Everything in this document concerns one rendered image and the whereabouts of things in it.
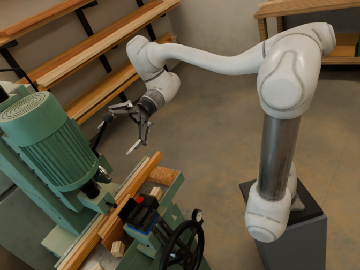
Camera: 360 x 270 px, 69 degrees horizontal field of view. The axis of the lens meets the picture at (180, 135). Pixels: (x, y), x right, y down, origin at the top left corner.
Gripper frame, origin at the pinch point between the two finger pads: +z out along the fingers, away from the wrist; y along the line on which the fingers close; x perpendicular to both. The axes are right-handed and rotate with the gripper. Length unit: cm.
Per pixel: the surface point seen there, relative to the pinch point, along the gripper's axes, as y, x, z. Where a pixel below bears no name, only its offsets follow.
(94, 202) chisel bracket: -11.0, -19.1, 16.9
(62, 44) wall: 124, -194, -138
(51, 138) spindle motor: 13.6, 4.4, 16.6
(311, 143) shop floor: -125, -41, -145
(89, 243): -21.4, -28.2, 27.6
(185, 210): -53, -37, -15
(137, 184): -21.9, -28.8, -4.5
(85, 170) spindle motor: -0.2, -5.0, 14.1
